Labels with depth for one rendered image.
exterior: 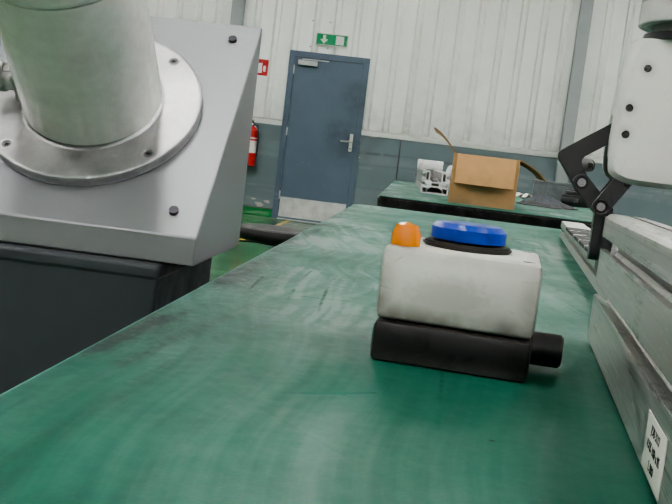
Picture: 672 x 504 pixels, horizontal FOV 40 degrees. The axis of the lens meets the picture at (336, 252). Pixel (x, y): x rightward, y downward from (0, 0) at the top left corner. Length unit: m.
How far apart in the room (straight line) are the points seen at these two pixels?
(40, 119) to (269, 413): 0.50
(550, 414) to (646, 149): 0.28
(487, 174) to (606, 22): 9.25
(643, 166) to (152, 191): 0.39
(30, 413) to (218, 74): 0.58
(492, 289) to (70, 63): 0.41
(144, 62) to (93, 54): 0.06
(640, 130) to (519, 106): 11.07
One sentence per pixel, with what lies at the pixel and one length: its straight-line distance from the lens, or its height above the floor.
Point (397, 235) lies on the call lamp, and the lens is 0.47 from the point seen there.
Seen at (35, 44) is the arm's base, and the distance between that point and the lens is 0.75.
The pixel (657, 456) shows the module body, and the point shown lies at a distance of 0.33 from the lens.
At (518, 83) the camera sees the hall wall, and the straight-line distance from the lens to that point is 11.74.
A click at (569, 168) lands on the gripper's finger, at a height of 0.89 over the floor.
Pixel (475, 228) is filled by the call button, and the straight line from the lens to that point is 0.49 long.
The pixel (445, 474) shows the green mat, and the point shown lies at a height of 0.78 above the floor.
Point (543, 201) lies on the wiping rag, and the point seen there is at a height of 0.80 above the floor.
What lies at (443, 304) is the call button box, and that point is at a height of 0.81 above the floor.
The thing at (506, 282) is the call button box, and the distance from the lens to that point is 0.47.
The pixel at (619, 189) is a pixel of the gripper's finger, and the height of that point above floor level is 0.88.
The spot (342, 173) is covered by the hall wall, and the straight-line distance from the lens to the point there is 11.67.
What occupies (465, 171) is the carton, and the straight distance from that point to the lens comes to 2.82.
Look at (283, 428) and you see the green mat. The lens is 0.35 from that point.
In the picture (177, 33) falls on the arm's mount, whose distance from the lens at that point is 0.93.
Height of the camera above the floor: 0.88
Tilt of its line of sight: 6 degrees down
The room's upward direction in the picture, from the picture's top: 7 degrees clockwise
